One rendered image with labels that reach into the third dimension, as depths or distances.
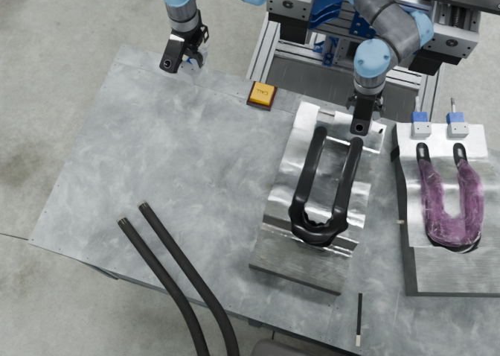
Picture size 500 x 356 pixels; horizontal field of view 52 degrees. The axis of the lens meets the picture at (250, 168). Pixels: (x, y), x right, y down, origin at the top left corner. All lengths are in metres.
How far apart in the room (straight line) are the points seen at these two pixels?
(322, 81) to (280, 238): 1.10
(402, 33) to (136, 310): 1.61
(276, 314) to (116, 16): 1.91
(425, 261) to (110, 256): 0.86
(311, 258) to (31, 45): 1.97
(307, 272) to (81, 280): 1.24
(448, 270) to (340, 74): 1.21
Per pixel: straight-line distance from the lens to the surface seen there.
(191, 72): 1.52
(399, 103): 2.40
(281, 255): 1.43
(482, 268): 1.50
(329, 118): 1.57
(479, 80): 2.84
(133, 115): 1.66
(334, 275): 1.44
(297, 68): 2.40
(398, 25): 1.24
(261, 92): 1.62
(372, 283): 1.52
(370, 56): 1.18
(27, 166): 2.62
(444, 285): 1.45
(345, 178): 1.49
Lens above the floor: 2.26
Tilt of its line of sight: 70 degrees down
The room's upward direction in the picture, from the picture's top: straight up
